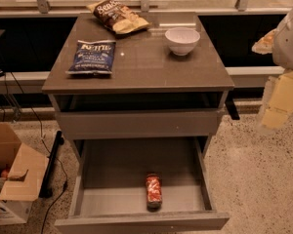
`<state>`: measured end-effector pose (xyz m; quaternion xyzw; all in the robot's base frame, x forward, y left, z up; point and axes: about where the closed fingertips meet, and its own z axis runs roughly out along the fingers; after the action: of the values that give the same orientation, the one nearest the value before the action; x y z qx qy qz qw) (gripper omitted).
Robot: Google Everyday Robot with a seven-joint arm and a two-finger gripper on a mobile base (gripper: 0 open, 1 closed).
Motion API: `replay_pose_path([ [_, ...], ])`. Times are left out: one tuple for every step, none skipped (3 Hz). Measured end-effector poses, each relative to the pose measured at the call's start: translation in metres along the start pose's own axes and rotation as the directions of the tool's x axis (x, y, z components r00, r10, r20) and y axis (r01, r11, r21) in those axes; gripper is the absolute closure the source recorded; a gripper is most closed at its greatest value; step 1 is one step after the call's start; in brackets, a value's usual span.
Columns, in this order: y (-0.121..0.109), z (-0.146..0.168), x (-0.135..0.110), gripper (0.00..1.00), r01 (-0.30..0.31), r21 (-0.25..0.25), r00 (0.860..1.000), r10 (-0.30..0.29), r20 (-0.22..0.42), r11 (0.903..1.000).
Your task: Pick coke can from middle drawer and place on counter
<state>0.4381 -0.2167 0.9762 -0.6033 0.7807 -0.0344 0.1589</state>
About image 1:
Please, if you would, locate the closed grey drawer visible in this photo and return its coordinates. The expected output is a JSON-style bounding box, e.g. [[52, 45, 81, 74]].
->
[[56, 110, 224, 140]]

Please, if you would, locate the blue Kettle chips bag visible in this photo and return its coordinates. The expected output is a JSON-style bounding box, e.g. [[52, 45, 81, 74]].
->
[[66, 40, 116, 75]]

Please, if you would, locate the black floor cable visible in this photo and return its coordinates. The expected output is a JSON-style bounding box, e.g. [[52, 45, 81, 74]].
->
[[3, 71, 69, 234]]

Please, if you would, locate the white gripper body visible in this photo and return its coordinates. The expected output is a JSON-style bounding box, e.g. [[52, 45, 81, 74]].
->
[[272, 8, 293, 70]]

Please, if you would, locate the open grey drawer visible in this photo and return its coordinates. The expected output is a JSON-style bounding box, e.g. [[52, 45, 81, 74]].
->
[[55, 137, 230, 234]]

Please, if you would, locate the white ceramic bowl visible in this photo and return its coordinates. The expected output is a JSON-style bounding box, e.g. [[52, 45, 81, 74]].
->
[[165, 27, 200, 56]]

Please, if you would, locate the grey drawer cabinet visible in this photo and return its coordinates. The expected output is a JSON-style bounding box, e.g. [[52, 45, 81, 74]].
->
[[41, 12, 235, 234]]

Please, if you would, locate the brown Sea Salt chips bag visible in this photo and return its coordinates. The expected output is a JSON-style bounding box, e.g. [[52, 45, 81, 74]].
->
[[86, 0, 149, 34]]

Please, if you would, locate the open cardboard box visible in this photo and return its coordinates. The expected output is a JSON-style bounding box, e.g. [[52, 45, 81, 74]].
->
[[0, 123, 49, 225]]

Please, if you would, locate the black bar on floor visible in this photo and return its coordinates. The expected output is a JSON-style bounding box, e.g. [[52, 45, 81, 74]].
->
[[39, 131, 64, 198]]

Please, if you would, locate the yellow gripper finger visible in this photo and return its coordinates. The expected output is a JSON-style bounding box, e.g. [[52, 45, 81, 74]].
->
[[261, 71, 293, 130], [252, 29, 275, 55]]

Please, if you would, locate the red coke can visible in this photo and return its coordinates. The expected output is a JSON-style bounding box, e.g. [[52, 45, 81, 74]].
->
[[146, 174, 162, 209]]

